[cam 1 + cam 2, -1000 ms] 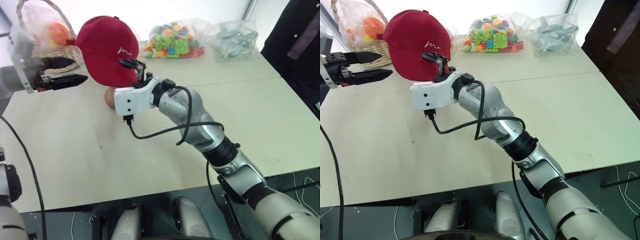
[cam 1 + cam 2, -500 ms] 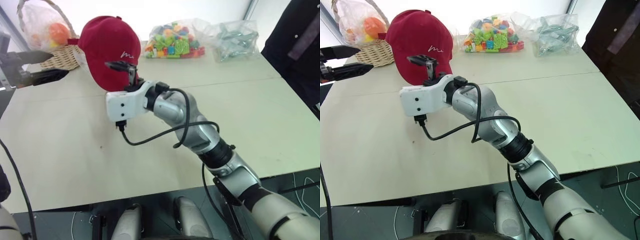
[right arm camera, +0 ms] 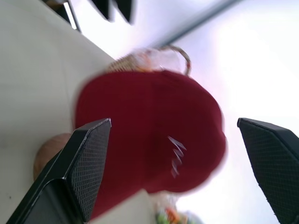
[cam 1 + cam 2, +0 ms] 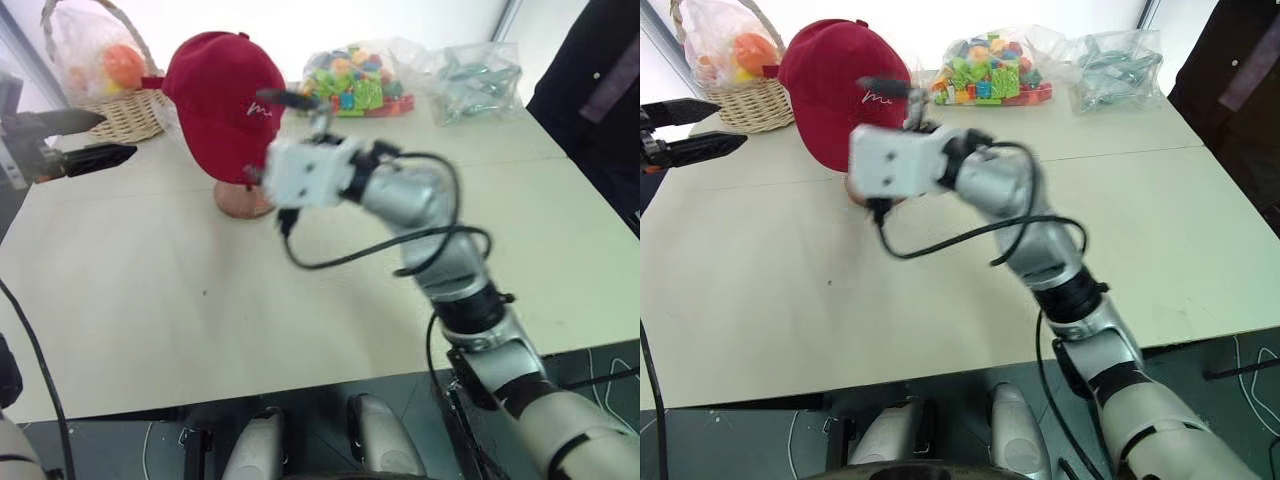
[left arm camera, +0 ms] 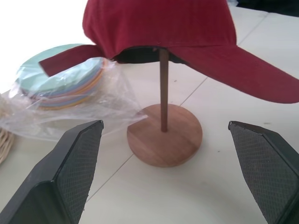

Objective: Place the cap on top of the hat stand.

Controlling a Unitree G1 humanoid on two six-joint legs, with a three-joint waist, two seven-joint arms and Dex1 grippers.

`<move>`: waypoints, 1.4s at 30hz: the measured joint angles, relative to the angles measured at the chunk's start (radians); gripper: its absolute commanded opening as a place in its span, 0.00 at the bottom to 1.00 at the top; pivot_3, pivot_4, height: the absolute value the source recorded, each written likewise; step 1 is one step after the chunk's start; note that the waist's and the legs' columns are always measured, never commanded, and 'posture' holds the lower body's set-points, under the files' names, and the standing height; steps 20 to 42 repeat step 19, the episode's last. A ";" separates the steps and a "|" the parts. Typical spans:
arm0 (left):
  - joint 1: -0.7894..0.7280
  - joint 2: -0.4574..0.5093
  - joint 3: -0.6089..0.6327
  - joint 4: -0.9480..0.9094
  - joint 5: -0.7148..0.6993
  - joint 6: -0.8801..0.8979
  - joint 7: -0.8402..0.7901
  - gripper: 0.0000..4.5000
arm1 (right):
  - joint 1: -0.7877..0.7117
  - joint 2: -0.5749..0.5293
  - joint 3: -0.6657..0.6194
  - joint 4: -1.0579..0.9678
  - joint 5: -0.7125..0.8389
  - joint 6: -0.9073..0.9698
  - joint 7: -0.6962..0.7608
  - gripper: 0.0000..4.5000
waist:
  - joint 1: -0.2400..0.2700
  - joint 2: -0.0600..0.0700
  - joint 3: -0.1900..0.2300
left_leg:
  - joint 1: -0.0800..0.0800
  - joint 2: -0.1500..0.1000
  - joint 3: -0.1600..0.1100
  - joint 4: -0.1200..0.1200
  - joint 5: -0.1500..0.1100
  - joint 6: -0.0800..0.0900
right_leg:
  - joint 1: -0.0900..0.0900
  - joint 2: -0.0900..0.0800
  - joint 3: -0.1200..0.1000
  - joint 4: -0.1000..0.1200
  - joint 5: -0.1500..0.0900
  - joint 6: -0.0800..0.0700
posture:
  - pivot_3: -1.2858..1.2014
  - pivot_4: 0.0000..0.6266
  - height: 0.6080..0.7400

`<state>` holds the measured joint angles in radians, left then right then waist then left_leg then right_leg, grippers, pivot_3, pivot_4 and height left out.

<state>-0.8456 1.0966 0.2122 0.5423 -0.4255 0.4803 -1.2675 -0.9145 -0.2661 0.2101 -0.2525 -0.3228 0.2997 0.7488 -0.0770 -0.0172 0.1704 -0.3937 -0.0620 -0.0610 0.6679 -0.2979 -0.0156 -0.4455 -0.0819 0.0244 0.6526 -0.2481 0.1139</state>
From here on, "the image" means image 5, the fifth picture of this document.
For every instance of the clear plastic bag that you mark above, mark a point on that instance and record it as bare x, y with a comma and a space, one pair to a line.
70, 109

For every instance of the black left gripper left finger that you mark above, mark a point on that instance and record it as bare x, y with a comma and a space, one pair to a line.
60, 182

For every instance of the dark red baseball cap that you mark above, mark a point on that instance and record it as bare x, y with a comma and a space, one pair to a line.
163, 25

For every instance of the stack of pastel plates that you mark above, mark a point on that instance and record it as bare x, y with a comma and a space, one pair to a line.
60, 79

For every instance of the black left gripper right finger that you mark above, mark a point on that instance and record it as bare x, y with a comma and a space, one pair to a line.
264, 168

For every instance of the wooden hat stand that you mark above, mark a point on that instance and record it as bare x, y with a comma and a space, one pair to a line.
164, 140

